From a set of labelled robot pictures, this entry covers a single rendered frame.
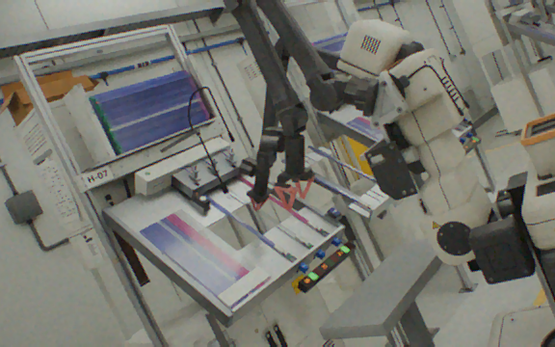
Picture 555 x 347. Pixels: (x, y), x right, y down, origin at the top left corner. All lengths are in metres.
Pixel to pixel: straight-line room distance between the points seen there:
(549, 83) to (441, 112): 4.78
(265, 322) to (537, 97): 4.66
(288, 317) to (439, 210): 1.07
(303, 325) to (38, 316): 1.79
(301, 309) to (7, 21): 2.77
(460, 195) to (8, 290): 2.75
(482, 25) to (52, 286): 5.02
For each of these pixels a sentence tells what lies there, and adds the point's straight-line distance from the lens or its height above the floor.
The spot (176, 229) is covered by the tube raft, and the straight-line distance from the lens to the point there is 2.02.
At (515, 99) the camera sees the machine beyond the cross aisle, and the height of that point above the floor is 0.40.
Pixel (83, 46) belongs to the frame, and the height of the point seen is 1.88.
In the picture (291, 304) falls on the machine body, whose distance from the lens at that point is 2.34.
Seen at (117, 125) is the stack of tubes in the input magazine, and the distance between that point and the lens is 2.19.
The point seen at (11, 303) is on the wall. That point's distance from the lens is 3.49.
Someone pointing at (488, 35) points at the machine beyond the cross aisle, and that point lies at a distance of 6.26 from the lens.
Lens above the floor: 1.20
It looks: 4 degrees down
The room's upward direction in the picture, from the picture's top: 25 degrees counter-clockwise
